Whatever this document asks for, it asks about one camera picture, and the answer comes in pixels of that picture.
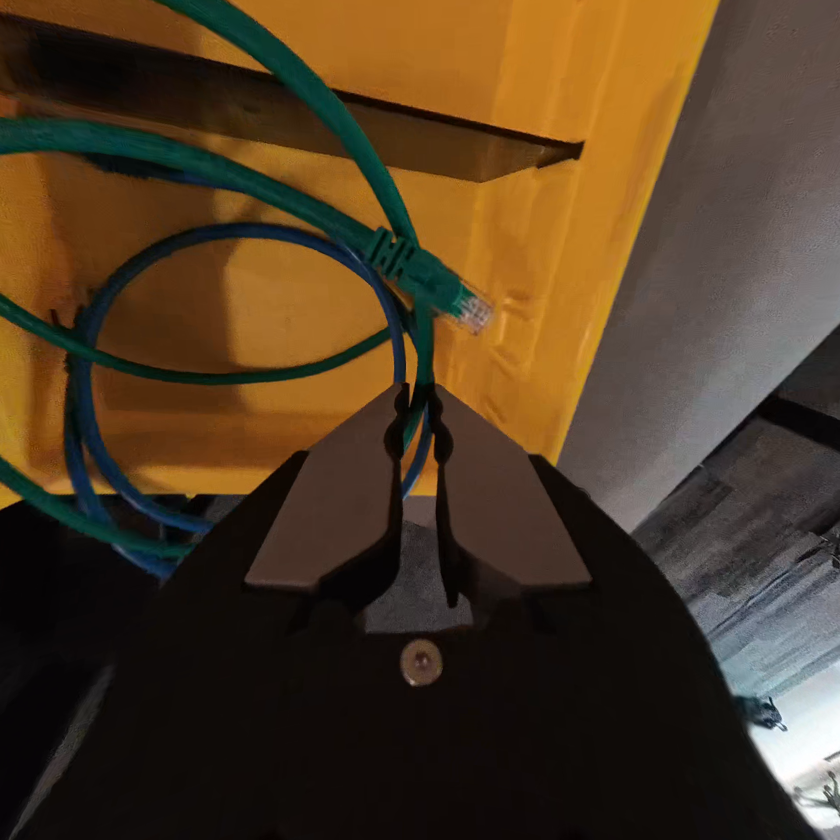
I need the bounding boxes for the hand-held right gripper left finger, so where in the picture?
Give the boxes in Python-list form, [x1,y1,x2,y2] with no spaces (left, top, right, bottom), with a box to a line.
[244,382,411,595]

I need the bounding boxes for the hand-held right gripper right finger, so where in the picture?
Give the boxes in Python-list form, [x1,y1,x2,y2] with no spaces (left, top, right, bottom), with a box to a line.
[425,384,593,608]

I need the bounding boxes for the blue ethernet cable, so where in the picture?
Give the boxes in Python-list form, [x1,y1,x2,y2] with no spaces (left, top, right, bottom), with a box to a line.
[64,223,434,578]

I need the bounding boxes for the green ethernet cable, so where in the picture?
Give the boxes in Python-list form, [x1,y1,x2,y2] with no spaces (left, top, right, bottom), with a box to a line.
[0,0,494,559]

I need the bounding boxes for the yellow plastic bin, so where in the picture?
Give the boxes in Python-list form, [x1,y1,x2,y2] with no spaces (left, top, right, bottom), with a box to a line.
[0,0,723,509]

